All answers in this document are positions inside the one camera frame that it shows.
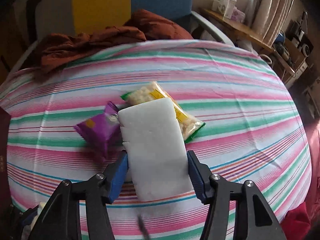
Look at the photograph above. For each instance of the grey yellow blue headboard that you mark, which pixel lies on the grey yellow blue headboard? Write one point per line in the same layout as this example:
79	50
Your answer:
72	17

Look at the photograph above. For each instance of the wooden side shelf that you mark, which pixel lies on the wooden side shelf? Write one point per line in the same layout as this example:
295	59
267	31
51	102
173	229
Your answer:
237	28

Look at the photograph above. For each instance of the pink patterned curtain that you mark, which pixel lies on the pink patterned curtain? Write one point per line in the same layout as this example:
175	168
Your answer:
269	17

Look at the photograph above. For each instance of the striped pink green bedsheet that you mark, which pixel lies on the striped pink green bedsheet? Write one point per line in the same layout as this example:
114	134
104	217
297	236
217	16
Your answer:
253	142

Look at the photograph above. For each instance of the red cloth at corner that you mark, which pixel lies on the red cloth at corner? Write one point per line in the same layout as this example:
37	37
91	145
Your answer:
296	223

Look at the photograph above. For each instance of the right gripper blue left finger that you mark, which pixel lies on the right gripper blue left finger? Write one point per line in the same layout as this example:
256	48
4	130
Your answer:
116	176

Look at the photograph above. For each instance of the white boxes on shelf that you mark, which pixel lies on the white boxes on shelf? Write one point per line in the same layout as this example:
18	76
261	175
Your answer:
228	9

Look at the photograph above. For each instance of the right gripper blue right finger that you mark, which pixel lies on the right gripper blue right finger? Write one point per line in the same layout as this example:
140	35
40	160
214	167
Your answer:
200	178

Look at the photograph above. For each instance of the purple snack packet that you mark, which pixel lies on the purple snack packet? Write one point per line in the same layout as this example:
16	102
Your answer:
101	130

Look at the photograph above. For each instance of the dark red blanket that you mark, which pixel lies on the dark red blanket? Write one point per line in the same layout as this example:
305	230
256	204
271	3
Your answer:
58	49

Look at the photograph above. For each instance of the white foam block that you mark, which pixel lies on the white foam block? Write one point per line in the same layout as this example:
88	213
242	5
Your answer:
156	151

